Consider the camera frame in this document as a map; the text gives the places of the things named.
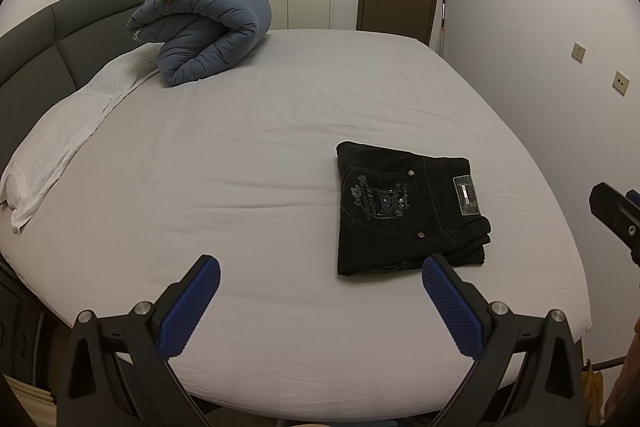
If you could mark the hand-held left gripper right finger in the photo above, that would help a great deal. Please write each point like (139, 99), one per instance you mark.
(452, 307)

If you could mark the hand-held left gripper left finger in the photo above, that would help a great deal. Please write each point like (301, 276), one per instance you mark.
(192, 307)

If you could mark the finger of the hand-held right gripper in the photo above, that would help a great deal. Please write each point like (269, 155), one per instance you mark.
(612, 209)

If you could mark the black denim pants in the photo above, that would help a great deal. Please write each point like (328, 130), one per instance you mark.
(400, 207)

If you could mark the person's right forearm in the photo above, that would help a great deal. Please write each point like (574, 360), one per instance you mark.
(625, 387)

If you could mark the bed with white sheet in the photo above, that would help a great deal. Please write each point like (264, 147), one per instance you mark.
(250, 157)

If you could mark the yellow bag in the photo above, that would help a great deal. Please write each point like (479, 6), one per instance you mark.
(593, 392)

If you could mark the white towel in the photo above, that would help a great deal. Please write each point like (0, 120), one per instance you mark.
(65, 132)

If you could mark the blue quilted duvet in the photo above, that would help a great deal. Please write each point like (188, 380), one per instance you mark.
(210, 32)

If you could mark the grey padded headboard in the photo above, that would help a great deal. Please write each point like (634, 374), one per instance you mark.
(45, 42)

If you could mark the beige wall socket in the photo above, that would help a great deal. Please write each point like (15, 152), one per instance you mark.
(621, 83)
(578, 52)

